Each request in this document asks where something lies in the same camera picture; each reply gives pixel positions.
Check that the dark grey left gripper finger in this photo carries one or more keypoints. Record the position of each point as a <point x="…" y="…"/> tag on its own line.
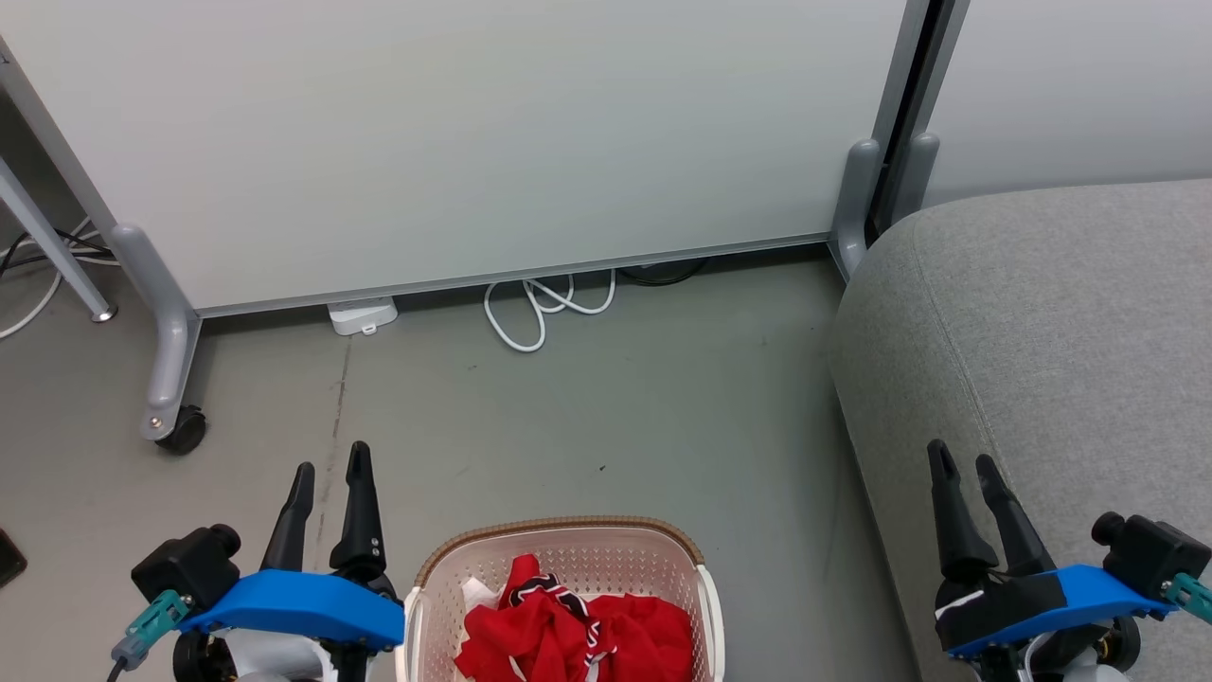
<point x="360" y="516"/>
<point x="292" y="521"/>

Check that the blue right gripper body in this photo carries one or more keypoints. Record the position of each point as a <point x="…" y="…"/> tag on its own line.
<point x="1079" y="597"/>

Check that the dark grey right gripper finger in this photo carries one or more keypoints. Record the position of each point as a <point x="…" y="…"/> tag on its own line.
<point x="1018" y="535"/>
<point x="954" y="530"/>

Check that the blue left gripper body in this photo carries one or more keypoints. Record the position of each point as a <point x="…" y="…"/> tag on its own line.
<point x="303" y="606"/>

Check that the white garment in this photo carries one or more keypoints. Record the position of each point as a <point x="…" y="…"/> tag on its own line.
<point x="481" y="595"/>

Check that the red garment with striped trim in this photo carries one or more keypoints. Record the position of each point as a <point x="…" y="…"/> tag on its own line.
<point x="525" y="630"/>

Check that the grey fabric sofa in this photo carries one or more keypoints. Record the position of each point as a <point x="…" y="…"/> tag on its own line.
<point x="1060" y="332"/>

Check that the black caster wheel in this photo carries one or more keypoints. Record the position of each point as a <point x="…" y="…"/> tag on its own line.
<point x="184" y="432"/>

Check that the white power adapter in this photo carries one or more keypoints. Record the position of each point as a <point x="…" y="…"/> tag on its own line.
<point x="362" y="314"/>

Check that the grey partition leg with caster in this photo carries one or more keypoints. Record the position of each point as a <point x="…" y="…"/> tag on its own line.
<point x="166" y="322"/>

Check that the cream plastic laundry basket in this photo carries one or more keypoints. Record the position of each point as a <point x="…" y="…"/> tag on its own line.
<point x="606" y="545"/>

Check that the flat black object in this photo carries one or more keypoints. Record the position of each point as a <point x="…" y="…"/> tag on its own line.
<point x="9" y="559"/>

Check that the grey metal table leg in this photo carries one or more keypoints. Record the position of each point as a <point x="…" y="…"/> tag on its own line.
<point x="52" y="246"/>

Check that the large white partition panel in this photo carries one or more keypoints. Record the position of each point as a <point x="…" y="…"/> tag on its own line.
<point x="473" y="133"/>

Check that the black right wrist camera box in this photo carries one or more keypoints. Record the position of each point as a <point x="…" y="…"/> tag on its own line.
<point x="1150" y="554"/>

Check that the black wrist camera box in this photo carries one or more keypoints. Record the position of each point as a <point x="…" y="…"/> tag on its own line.
<point x="185" y="565"/>
<point x="1150" y="554"/>

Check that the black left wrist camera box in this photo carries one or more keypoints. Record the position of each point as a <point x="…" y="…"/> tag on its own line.
<point x="185" y="565"/>

